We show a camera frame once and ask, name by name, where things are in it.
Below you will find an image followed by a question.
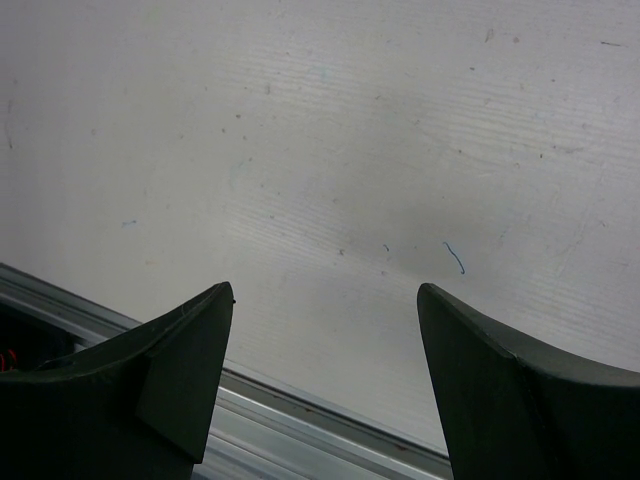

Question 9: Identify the aluminium mounting rail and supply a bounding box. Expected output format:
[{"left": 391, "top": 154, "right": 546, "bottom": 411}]
[{"left": 1, "top": 265, "right": 452, "bottom": 479}]

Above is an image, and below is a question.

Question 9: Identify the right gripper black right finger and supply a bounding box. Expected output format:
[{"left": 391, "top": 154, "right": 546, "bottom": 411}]
[{"left": 417, "top": 283, "right": 639, "bottom": 479}]

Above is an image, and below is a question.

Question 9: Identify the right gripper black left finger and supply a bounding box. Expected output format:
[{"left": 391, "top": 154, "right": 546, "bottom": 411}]
[{"left": 1, "top": 282, "right": 234, "bottom": 479}]

